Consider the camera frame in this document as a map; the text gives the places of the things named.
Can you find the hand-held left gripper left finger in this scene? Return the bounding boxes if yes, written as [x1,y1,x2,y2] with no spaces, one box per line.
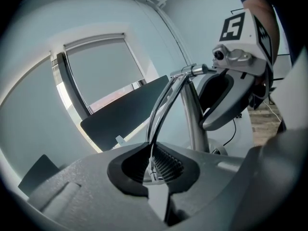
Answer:
[27,141,167,231]

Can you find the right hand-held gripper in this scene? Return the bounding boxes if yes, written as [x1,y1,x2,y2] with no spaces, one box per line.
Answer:
[196,11,275,132]

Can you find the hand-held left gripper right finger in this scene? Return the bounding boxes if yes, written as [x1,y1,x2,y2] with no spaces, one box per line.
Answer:
[153,141,247,227]

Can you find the silver chrome desk lamp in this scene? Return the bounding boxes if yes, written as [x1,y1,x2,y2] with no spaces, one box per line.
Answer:
[145,63,228,185]

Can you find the person's right forearm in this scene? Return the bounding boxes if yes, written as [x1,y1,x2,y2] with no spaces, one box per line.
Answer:
[242,0,281,64]

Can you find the dark grey desk divider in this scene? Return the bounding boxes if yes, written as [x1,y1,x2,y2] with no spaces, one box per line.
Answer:
[18,154,61,198]
[80,75,169,152]

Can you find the grey roller blind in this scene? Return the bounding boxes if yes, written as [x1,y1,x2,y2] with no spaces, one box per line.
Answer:
[0,54,81,178]
[64,32,146,107]

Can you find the right hand-held gripper camera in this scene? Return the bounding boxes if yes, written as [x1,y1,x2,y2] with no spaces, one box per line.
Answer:
[212,46,228,63]

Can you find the black cable with adapter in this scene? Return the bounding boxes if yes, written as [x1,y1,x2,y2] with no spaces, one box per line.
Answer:
[222,118,238,146]

